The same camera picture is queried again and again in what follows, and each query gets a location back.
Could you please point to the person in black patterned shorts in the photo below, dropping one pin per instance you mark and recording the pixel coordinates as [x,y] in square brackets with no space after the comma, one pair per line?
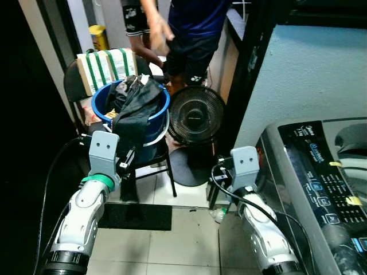
[135,20]

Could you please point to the yellow can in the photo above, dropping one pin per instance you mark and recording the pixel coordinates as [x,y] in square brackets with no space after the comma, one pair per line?
[99,38]

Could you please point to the person in blue shirt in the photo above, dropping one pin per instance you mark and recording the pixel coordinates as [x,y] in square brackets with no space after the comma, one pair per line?
[195,34]

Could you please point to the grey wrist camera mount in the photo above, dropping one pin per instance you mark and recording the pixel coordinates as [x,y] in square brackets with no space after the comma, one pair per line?
[104,153]
[245,167]

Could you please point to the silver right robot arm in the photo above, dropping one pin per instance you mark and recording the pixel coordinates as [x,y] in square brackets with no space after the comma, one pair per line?
[266,235]

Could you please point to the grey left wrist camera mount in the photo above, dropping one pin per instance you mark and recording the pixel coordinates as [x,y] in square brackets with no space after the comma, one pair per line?
[104,153]

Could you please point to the clear plastic bottle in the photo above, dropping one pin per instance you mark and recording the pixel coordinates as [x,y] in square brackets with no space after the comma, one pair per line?
[219,214]

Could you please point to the dark clothes bundle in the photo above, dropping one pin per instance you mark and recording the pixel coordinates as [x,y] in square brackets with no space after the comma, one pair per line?
[135,106]

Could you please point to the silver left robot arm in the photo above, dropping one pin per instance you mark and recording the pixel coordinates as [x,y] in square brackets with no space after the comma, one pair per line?
[80,215]

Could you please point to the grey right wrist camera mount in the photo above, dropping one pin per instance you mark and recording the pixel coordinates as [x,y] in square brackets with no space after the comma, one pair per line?
[245,167]

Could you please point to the yellow tape piece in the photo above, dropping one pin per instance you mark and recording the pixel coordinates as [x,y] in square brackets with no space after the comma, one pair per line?
[354,201]
[336,164]

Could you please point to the black metal chair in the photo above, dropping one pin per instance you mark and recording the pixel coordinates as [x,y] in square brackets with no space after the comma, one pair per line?
[163,166]

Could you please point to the grey top load washing machine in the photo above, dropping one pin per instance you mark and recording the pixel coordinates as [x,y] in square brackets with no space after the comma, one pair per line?
[321,189]

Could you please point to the black floor fan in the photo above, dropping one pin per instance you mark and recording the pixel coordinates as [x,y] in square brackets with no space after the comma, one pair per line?
[196,114]

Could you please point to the white green striped package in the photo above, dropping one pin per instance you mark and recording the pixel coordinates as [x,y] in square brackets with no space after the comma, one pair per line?
[106,67]

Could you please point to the blue plastic bucket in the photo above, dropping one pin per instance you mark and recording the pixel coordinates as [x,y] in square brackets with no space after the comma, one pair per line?
[157,123]

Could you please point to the black floor mat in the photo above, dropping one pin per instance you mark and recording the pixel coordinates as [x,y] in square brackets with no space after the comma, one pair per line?
[135,217]

